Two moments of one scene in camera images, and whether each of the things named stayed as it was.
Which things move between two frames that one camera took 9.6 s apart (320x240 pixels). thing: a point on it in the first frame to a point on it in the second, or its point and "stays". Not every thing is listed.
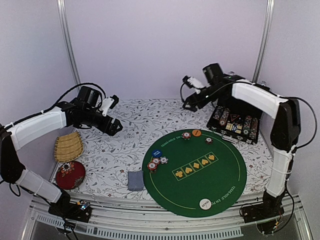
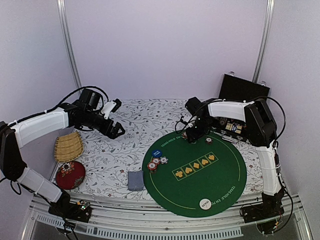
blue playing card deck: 135,180 stays
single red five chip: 155,160 stays
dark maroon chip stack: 209,140 stays
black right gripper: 193,99 to 194,136
